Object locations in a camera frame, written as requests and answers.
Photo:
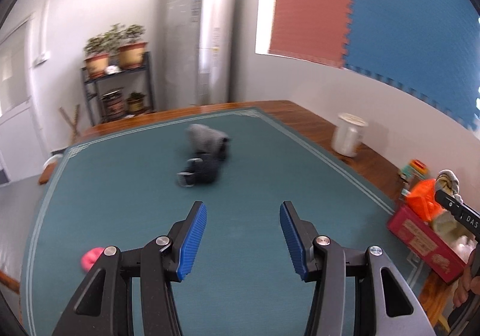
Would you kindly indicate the left potted plant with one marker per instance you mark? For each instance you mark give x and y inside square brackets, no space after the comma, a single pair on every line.
[96,56]

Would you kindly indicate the teal toy bus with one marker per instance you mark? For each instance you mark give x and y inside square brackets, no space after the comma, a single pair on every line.
[413,172]

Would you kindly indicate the white cartoon mug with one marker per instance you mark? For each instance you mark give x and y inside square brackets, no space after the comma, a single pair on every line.
[348,134]

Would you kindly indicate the white floor air conditioner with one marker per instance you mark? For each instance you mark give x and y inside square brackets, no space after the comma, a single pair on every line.
[197,52]

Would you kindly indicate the orange embossed cube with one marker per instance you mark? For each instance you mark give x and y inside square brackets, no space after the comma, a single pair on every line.
[421,200]

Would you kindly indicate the green table mat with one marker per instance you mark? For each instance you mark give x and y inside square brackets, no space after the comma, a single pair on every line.
[122,190]

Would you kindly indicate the red tin box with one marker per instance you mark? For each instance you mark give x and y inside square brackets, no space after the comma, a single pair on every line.
[425,243]

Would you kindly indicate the dark wooden bucket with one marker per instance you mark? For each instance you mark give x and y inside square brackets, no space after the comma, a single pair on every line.
[114,105]

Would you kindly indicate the navy blue sock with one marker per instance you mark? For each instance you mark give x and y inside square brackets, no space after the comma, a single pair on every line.
[202,169]

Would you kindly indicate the small lower potted plant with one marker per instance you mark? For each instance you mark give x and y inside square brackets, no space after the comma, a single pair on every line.
[135,102]

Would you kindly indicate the person's hand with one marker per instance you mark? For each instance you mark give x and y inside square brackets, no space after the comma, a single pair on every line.
[467,284]

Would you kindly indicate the right potted plant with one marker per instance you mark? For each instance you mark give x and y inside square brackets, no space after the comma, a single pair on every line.
[130,46]

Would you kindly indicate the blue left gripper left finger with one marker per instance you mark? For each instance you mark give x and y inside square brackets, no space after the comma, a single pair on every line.
[189,239]

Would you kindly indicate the blue foam wall mat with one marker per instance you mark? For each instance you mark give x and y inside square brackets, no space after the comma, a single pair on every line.
[427,48]

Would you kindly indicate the black plant shelf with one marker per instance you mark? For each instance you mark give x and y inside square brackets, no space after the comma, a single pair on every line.
[139,80]

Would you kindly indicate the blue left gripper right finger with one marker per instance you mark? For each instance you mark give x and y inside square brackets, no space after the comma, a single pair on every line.
[297,239]

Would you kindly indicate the pink foam twist tube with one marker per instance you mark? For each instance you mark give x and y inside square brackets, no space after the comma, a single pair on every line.
[88,260]

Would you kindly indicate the grey striped small sock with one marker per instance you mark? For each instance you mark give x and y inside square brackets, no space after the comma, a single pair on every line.
[448,182]

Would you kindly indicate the grey black sock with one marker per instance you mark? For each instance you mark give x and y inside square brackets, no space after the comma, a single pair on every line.
[204,139]

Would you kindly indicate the red foam wall mat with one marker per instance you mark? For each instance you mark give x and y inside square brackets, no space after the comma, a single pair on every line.
[312,30]

